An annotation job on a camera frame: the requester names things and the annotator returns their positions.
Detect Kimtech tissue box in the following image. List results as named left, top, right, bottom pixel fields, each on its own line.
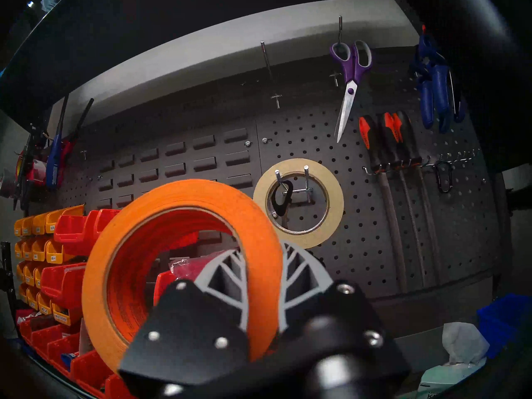
left=416, top=323, right=491, bottom=399

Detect black carabiner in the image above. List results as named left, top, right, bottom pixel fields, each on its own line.
left=434, top=160, right=453, bottom=194

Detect blue plastic bin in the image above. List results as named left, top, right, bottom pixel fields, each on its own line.
left=477, top=293, right=532, bottom=359

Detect blue-handled hanging pliers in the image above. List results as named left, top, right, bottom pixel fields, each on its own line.
left=409, top=24, right=466, bottom=124
left=418, top=64, right=453, bottom=133

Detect purple-handled scissors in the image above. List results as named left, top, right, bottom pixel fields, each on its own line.
left=330, top=40, right=373, bottom=144

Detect clear zip bag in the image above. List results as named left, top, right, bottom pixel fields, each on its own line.
left=79, top=319, right=94, bottom=355

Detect orange tape roll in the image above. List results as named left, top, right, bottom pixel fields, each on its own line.
left=82, top=179, right=284, bottom=374

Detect grey pegboard wall panel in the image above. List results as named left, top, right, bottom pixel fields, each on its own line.
left=25, top=47, right=499, bottom=299

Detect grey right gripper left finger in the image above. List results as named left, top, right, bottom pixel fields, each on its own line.
left=118, top=249, right=250, bottom=386

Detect long metal peg hook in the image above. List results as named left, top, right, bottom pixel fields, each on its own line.
left=260, top=41, right=283, bottom=110

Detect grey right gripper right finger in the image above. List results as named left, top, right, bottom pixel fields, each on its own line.
left=278, top=241, right=410, bottom=382

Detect black monitor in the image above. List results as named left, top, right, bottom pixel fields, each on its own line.
left=465, top=0, right=532, bottom=170

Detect blue and red hanging tool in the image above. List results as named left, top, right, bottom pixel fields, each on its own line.
left=45, top=94, right=95, bottom=191

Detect red wall bin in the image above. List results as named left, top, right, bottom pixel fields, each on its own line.
left=154, top=232, right=233, bottom=307
left=94, top=209, right=122, bottom=236
left=54, top=214, right=100, bottom=256
left=40, top=263, right=88, bottom=309

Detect black soldering stand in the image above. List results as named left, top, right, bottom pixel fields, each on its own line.
left=0, top=241, right=17, bottom=315

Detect red and black hanging clamp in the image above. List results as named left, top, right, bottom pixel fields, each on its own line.
left=12, top=128, right=48, bottom=212

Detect metal tool rack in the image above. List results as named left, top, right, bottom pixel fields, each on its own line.
left=362, top=149, right=480, bottom=174

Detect beige masking tape roll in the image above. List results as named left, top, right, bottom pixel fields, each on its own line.
left=253, top=158, right=345, bottom=250

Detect grey duct tape roll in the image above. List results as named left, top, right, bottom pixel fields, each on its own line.
left=0, top=170, right=17, bottom=199

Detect black-handled metal file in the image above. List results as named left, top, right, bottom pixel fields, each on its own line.
left=398, top=111, right=442, bottom=286

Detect clear bag black parts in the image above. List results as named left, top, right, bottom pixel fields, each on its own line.
left=168, top=256, right=227, bottom=280

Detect metal pegboard hook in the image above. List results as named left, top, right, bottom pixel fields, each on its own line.
left=272, top=165, right=314, bottom=220

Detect orange-handled metal file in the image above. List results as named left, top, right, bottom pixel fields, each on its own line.
left=359, top=116, right=410, bottom=295
left=382, top=111, right=429, bottom=288

